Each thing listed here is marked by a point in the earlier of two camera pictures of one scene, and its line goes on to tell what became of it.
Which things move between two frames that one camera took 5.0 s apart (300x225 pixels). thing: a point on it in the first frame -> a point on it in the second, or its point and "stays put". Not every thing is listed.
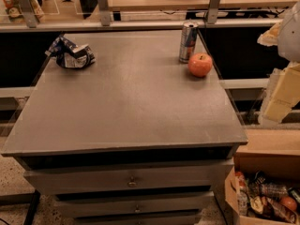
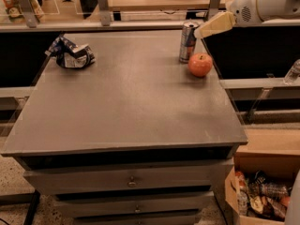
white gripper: [291, 37] -> [245, 9]
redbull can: [187, 40] stays put
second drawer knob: [137, 210] stays put
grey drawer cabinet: [124, 133] stays put
